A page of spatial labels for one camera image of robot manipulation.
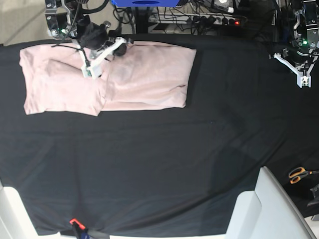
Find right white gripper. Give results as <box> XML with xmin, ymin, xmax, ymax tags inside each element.
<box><xmin>74</xmin><ymin>22</ymin><xmax>133</xmax><ymax>80</ymax></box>

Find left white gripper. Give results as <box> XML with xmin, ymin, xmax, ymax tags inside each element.
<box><xmin>269</xmin><ymin>48</ymin><xmax>319</xmax><ymax>88</ymax></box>

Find pink T-shirt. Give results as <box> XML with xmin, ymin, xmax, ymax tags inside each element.
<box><xmin>19</xmin><ymin>41</ymin><xmax>196</xmax><ymax>116</ymax></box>

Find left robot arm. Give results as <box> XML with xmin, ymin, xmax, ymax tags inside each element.
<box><xmin>269</xmin><ymin>0</ymin><xmax>319</xmax><ymax>88</ymax></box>

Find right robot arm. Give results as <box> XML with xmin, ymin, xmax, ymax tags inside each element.
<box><xmin>45</xmin><ymin>0</ymin><xmax>133</xmax><ymax>79</ymax></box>

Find black stand pole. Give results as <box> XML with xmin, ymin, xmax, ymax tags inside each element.
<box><xmin>133</xmin><ymin>7</ymin><xmax>151</xmax><ymax>34</ymax></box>

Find blue box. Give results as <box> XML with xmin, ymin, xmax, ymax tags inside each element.
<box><xmin>111</xmin><ymin>0</ymin><xmax>179</xmax><ymax>7</ymax></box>

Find white chair right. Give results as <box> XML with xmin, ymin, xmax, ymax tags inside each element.
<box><xmin>225</xmin><ymin>166</ymin><xmax>316</xmax><ymax>239</ymax></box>

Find white chair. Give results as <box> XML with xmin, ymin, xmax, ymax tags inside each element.
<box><xmin>0</xmin><ymin>183</ymin><xmax>38</xmax><ymax>239</ymax></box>
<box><xmin>225</xmin><ymin>166</ymin><xmax>316</xmax><ymax>239</ymax></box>

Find red black clamp bottom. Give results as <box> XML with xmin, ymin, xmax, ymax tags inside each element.
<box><xmin>69</xmin><ymin>219</ymin><xmax>90</xmax><ymax>239</ymax></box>

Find white chair left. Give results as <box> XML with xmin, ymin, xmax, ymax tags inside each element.
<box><xmin>0</xmin><ymin>183</ymin><xmax>38</xmax><ymax>239</ymax></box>

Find orange handled scissors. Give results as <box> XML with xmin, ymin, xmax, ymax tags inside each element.
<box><xmin>288</xmin><ymin>167</ymin><xmax>319</xmax><ymax>184</ymax></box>

